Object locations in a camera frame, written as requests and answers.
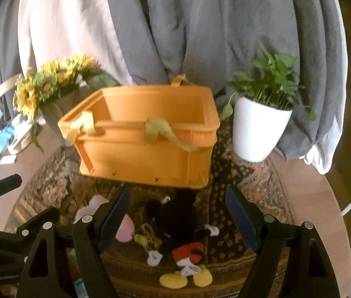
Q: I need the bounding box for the orange plastic storage box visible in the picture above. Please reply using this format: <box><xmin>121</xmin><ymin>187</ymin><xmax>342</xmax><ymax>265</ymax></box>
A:
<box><xmin>58</xmin><ymin>74</ymin><xmax>220</xmax><ymax>190</ymax></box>

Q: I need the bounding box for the patterned brown rug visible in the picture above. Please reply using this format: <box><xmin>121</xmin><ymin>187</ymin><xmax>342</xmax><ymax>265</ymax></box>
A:
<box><xmin>5</xmin><ymin>121</ymin><xmax>295</xmax><ymax>298</ymax></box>

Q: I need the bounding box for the black mouse plush toy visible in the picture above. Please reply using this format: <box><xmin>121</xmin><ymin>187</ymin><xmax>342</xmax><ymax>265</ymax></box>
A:
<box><xmin>146</xmin><ymin>189</ymin><xmax>219</xmax><ymax>289</ymax></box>

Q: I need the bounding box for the yellow goggled plush toy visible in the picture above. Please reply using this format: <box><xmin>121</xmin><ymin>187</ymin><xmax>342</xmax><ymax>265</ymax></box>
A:
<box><xmin>134</xmin><ymin>223</ymin><xmax>160</xmax><ymax>250</ymax></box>

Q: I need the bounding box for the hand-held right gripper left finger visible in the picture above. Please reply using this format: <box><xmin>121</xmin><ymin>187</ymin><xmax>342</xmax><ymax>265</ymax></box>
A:
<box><xmin>17</xmin><ymin>188</ymin><xmax>131</xmax><ymax>298</ymax></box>

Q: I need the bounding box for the artificial sunflower bouquet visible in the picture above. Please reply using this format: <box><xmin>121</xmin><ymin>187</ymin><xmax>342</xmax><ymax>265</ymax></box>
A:
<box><xmin>13</xmin><ymin>54</ymin><xmax>120</xmax><ymax>152</ymax></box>

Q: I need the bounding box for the green plant in white pot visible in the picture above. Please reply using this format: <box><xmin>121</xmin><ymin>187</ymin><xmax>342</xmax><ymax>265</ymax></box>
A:
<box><xmin>220</xmin><ymin>42</ymin><xmax>317</xmax><ymax>162</ymax></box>

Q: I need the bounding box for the beige curtain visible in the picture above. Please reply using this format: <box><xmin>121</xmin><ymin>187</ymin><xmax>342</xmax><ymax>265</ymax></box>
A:
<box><xmin>19</xmin><ymin>0</ymin><xmax>133</xmax><ymax>84</ymax></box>

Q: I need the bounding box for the grey flower vase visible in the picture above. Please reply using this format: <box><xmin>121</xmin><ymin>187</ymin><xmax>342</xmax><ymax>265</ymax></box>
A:
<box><xmin>39</xmin><ymin>95</ymin><xmax>80</xmax><ymax>145</ymax></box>

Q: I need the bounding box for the grey curtain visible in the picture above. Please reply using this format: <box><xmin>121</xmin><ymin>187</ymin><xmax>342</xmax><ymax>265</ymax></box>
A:
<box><xmin>0</xmin><ymin>0</ymin><xmax>344</xmax><ymax>162</ymax></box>

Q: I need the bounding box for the pink plush toy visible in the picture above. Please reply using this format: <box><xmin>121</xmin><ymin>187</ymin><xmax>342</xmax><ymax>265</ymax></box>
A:
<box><xmin>74</xmin><ymin>195</ymin><xmax>134</xmax><ymax>243</ymax></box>

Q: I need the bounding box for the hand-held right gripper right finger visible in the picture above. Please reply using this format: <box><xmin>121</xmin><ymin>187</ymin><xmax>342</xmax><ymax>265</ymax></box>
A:
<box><xmin>225</xmin><ymin>186</ymin><xmax>342</xmax><ymax>298</ymax></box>

